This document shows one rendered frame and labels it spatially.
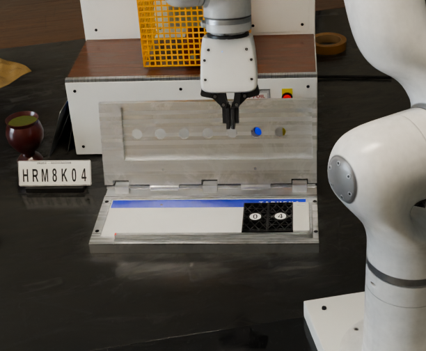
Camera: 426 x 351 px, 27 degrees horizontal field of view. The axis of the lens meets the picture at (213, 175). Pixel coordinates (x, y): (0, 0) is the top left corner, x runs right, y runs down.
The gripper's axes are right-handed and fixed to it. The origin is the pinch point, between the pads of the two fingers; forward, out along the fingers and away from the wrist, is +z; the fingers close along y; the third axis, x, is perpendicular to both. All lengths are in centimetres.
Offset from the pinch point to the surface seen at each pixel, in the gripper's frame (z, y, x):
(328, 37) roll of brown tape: 4, 21, 95
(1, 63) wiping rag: 7, -71, 83
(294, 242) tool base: 23.9, 11.4, -2.9
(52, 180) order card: 19.4, -40.6, 19.6
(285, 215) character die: 21.4, 9.7, 4.3
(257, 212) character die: 21.4, 4.1, 6.3
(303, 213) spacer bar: 21.4, 13.2, 5.3
